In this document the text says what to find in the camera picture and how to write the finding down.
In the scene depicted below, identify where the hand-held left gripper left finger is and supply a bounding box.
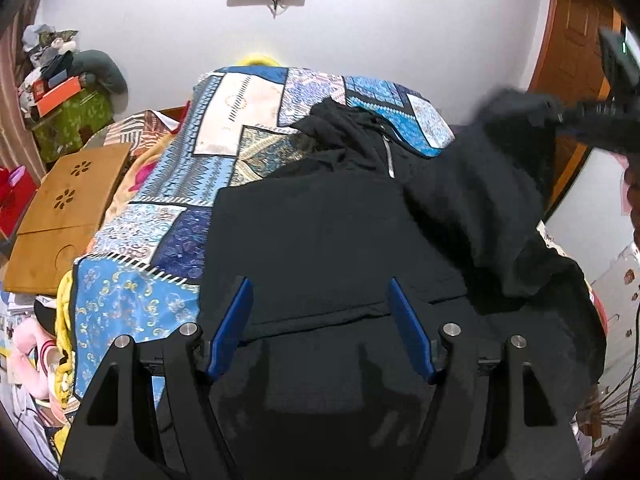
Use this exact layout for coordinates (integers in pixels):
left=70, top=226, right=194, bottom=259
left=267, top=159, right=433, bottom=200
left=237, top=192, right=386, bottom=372
left=59, top=276, right=255, bottom=480

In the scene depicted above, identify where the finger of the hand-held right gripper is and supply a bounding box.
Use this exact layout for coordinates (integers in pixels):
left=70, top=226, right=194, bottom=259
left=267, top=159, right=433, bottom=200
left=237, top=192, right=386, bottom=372
left=547, top=97, right=615, bottom=128

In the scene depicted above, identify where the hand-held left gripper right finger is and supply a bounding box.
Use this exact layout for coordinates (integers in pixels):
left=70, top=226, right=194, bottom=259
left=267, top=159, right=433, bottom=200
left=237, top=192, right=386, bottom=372
left=389, top=277, right=585, bottom=480

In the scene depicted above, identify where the black zip hoodie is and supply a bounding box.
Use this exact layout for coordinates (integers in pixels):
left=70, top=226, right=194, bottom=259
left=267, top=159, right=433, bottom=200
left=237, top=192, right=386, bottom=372
left=155, top=87, right=608, bottom=480

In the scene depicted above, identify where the pile of clothes and bags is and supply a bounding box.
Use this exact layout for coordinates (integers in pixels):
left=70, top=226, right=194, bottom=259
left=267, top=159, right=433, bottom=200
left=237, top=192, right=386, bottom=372
left=20, top=24, right=81, bottom=111

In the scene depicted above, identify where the wooden door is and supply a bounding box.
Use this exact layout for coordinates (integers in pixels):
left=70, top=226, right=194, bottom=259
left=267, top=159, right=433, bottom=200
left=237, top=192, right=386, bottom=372
left=527, top=0, right=631, bottom=206

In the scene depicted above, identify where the white cabinet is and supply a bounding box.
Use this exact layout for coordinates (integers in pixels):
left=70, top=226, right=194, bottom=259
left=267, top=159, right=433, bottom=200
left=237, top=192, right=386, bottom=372
left=542, top=145, right=640, bottom=286

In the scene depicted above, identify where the blue patchwork blanket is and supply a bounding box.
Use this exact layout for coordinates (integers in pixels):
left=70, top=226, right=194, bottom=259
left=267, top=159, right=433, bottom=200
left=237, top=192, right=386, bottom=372
left=70, top=66, right=456, bottom=411

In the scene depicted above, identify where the yellow fleece blanket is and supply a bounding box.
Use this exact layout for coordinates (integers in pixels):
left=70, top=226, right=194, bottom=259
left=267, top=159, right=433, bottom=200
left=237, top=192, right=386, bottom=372
left=54, top=270, right=83, bottom=456

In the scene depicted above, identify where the white patterned cloth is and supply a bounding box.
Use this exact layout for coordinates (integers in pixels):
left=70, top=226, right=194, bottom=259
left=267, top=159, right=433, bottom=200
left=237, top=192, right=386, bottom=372
left=575, top=245, right=640, bottom=446

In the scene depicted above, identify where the wooden lap desk board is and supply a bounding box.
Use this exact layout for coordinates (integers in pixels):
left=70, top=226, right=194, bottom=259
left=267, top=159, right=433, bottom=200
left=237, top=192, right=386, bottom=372
left=2, top=144, right=133, bottom=296

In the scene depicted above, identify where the striped patterned cloth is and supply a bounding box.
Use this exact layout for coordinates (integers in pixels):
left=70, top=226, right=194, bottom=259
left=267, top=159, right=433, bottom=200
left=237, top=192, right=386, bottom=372
left=82, top=107, right=190, bottom=161

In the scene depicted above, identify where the red box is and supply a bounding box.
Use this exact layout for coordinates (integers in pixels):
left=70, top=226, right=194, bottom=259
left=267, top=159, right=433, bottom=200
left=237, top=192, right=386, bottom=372
left=0, top=166, right=40, bottom=241

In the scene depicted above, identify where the yellow pillow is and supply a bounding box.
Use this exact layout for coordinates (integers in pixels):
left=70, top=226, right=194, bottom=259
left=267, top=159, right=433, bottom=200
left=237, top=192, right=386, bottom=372
left=235, top=52, right=281, bottom=68

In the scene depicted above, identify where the grey plush pillow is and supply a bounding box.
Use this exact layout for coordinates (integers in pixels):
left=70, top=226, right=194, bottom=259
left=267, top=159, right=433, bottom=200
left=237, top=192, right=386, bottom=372
left=70, top=49, right=128, bottom=96

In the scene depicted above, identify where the orange box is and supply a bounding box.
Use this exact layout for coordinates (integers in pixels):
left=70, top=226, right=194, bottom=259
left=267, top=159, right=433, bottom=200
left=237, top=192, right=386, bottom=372
left=36, top=76, right=83, bottom=117

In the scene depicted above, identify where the brown striped curtain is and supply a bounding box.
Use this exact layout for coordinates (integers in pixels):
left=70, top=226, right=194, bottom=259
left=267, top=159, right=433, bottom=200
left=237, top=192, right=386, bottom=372
left=0, top=0, right=48, bottom=181

